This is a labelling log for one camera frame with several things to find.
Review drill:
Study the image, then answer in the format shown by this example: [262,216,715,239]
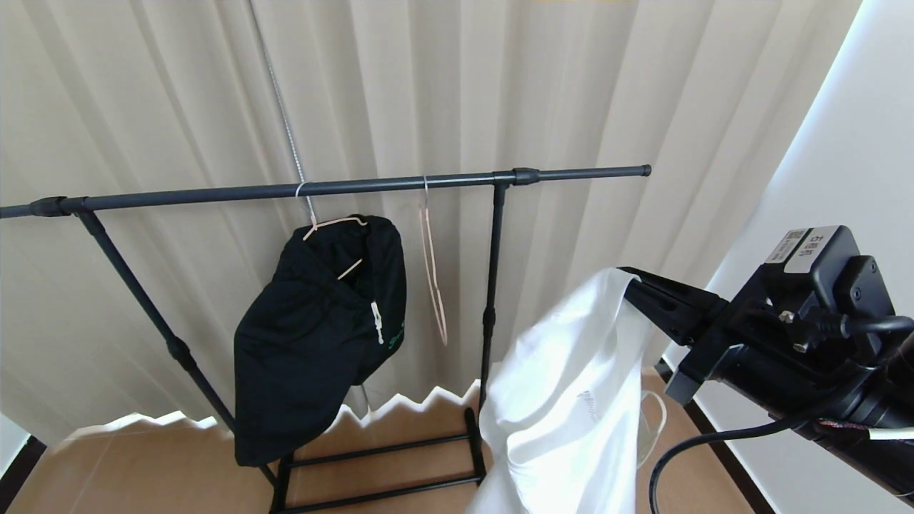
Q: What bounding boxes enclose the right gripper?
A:
[666,300,886,423]

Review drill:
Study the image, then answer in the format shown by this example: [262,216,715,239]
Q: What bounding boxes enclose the white garment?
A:
[464,268,656,514]

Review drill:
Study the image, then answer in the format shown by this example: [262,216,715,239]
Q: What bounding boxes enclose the pink clothes hanger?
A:
[294,181,371,281]
[418,176,450,348]

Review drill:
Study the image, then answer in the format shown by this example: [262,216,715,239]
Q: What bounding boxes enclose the black shorts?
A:
[233,213,408,469]

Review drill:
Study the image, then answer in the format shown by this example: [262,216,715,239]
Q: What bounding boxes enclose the white laundry basket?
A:
[638,389,669,470]

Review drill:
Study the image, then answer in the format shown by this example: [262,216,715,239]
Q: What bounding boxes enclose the black clothes rack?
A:
[0,164,653,514]

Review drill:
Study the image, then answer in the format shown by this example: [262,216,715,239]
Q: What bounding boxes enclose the beige curtain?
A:
[0,0,865,445]

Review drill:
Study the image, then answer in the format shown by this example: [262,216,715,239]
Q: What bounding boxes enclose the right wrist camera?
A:
[743,225,914,372]

